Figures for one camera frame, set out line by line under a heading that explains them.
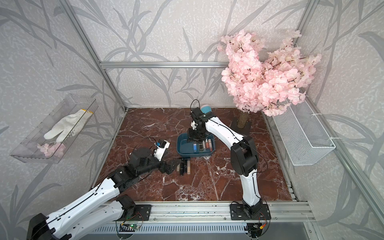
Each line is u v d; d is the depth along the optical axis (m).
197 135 0.77
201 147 0.96
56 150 0.56
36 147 0.60
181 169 0.87
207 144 0.97
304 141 0.60
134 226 0.70
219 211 0.75
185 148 0.96
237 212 0.73
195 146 0.96
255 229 0.72
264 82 0.61
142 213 0.73
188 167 0.88
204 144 0.97
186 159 0.91
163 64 1.84
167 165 0.65
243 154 0.51
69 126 0.67
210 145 0.97
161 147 0.64
